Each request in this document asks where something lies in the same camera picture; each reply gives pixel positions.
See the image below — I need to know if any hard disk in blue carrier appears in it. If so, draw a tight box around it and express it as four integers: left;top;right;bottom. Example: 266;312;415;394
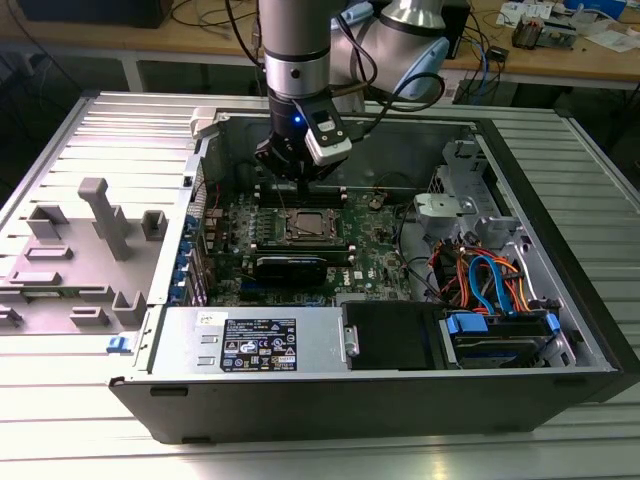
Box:
438;309;561;371

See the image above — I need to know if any silver chipset heatsink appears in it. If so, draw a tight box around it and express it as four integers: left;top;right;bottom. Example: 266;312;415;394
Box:
334;292;396;307

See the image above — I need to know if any black PC case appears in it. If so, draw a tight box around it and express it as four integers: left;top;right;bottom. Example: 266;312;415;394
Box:
108;107;640;446

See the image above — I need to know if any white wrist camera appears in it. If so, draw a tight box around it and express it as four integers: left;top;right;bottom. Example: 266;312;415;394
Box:
303;97;354;167

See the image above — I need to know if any orange red wire bundle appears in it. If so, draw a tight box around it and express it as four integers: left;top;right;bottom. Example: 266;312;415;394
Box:
432;239;536;314

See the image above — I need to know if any white paper sheet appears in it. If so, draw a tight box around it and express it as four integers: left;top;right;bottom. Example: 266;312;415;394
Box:
584;29;640;54

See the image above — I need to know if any black graphics card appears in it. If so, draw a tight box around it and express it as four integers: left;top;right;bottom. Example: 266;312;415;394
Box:
253;254;330;289

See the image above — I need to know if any black disk bay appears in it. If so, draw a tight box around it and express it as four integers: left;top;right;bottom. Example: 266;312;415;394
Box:
342;301;446;372

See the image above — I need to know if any metal cooler on desk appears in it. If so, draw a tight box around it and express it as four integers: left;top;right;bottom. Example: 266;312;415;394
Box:
512;13;546;50

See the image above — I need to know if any black RAM slot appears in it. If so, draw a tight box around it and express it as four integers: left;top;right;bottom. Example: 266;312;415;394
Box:
255;182;350;197
255;193;350;207
251;239;352;253
253;248;357;262

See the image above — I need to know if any blue wire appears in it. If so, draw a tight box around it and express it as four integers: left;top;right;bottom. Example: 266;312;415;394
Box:
468;254;516;316

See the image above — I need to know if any metal socket cover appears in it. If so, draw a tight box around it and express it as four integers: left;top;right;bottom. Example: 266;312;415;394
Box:
287;208;341;242

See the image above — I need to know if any large black box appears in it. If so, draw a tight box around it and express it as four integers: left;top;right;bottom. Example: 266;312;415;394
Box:
19;0;174;29

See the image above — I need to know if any grey metal bracket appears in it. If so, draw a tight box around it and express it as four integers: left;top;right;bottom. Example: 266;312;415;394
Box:
413;192;461;236

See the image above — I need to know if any blue network cable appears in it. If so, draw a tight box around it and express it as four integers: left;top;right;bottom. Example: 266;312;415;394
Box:
474;42;496;96

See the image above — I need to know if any grey parts rack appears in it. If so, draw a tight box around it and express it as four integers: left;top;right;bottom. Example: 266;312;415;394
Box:
0;177;169;336

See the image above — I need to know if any silver power supply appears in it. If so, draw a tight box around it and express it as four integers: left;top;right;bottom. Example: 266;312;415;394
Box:
148;305;346;374

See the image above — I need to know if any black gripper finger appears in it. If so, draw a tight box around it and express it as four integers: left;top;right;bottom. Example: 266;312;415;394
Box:
304;160;347;201
255;138;305;201

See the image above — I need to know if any thin black wire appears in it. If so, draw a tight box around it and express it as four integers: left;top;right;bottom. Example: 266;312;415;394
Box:
375;172;419;194

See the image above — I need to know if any metal drive cage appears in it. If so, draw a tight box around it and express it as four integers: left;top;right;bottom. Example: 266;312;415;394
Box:
428;139;531;251

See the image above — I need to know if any small black box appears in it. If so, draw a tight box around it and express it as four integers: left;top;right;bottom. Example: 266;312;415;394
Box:
443;0;471;61

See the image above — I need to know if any wooden desk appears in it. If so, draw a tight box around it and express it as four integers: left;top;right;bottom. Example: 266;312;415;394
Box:
0;0;640;84

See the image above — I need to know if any green motherboard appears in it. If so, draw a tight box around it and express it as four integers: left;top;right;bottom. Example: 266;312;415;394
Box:
202;192;426;309

